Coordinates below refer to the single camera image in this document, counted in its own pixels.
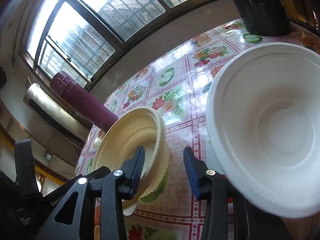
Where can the white foam bowl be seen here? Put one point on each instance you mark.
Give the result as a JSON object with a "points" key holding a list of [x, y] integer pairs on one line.
{"points": [[262, 119]]}

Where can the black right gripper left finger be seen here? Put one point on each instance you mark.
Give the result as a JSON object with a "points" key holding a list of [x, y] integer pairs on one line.
{"points": [[73, 217]]}

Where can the black cylindrical container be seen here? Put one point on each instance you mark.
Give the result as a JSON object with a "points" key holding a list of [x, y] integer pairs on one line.
{"points": [[264, 17]]}

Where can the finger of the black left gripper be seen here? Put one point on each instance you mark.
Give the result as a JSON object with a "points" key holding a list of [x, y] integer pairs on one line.
{"points": [[25, 168]]}

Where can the large barred window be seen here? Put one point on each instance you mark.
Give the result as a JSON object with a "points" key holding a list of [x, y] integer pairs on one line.
{"points": [[86, 38]]}

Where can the cream plastic bowl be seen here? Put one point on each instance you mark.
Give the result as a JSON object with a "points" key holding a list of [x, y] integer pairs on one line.
{"points": [[144, 127]]}

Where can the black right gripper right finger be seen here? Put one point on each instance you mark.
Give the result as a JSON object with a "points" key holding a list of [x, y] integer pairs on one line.
{"points": [[216, 190]]}

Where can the maroon thermos bottle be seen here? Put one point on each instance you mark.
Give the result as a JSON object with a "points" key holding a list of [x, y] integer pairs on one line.
{"points": [[82, 101]]}

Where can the standing air conditioner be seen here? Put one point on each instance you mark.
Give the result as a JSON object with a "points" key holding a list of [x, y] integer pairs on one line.
{"points": [[55, 116]]}

